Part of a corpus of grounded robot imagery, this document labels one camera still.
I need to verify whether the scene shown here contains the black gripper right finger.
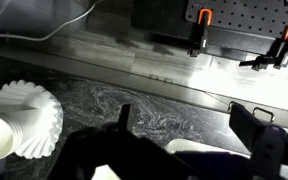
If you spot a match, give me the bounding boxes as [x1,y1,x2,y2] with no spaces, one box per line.
[228,102,286,165]

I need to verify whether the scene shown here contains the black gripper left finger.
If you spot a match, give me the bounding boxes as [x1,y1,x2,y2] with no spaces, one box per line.
[118,104,131,130]

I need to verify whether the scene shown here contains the stack of white cups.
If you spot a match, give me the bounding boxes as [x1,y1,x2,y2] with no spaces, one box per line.
[0,111,36,159]

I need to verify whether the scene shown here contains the white paper coffee filters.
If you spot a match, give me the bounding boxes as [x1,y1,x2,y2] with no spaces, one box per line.
[0,80,64,159]

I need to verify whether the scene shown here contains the orange black clamp far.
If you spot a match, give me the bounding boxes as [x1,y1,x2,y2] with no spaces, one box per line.
[239,25,288,71]

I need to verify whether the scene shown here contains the orange black clamp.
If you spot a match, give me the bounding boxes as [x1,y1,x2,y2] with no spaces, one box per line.
[188,8,212,57]
[239,25,288,71]

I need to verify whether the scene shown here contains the black perforated mounting board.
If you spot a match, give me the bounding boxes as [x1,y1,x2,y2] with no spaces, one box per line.
[185,0,288,53]

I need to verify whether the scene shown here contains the orange black clamp near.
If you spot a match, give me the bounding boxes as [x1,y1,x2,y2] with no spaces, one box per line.
[188,8,212,57]

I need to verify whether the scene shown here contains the white cable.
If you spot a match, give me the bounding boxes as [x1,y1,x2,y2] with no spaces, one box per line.
[0,0,105,43]

